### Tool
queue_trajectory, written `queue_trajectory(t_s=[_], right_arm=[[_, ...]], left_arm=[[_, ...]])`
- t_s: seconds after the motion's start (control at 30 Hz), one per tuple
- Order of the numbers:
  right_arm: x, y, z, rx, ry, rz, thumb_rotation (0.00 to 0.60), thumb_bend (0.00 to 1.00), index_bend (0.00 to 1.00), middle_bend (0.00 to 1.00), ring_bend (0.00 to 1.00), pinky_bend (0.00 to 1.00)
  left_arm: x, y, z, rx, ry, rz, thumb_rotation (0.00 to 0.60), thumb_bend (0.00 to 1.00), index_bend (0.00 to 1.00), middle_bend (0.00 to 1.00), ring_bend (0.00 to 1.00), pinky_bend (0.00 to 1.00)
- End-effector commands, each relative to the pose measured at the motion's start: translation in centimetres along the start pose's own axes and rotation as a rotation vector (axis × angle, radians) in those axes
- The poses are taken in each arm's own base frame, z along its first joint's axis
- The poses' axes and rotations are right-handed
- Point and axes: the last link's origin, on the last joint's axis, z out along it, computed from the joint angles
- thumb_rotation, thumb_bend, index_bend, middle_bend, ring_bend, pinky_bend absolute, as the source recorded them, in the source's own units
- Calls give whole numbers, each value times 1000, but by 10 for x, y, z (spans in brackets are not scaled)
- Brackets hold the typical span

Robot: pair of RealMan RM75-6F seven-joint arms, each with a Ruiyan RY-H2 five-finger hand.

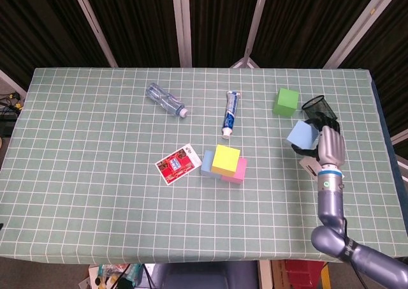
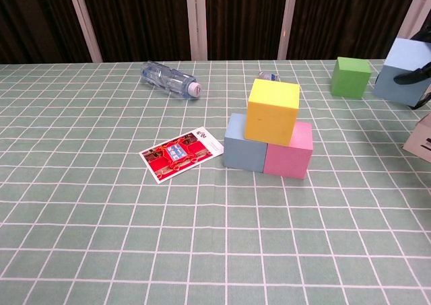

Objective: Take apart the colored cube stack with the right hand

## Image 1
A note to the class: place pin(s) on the blue white toothpaste tube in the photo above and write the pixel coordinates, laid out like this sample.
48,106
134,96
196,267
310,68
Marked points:
231,113

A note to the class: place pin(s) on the clear plastic water bottle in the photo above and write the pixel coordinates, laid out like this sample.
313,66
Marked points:
165,100

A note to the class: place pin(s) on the red plastic crate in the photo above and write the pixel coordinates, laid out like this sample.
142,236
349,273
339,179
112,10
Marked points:
303,271

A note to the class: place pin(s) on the red printed postcard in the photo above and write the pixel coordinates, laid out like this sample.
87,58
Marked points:
177,165

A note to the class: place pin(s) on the dark brown curtain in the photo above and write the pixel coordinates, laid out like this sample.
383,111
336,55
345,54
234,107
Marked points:
140,18

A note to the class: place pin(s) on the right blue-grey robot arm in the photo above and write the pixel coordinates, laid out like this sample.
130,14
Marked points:
330,203

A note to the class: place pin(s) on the green foam cube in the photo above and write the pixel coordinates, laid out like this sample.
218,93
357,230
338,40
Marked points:
285,104

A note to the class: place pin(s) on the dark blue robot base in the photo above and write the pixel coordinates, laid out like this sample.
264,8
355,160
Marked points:
204,276

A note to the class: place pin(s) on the white table leg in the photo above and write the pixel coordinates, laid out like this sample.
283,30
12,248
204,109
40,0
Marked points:
264,274

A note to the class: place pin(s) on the pink foam cube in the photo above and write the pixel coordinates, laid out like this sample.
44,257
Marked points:
239,174

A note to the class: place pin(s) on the white partition frame post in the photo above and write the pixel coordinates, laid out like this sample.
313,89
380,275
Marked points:
255,24
95,27
357,27
182,24

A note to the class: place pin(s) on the black mesh pen holder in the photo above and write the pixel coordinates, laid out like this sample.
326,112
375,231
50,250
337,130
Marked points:
318,105

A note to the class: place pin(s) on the green checked tablecloth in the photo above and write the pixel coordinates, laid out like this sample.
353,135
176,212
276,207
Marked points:
111,206

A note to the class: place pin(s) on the light blue foam cube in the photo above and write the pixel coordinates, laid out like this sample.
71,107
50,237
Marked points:
303,136
206,166

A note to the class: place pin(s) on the yellow foam cube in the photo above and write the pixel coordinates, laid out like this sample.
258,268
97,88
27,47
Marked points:
226,159

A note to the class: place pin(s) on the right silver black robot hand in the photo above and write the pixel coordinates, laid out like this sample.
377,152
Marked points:
333,147

